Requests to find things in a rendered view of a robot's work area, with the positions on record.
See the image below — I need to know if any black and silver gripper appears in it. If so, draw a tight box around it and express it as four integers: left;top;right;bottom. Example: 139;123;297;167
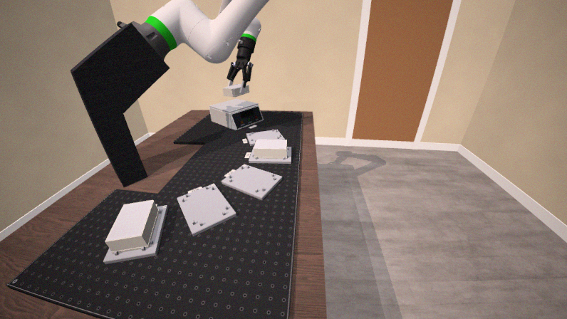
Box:
227;48;254;95

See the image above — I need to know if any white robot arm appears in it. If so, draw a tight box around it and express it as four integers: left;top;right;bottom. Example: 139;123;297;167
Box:
131;0;269;63

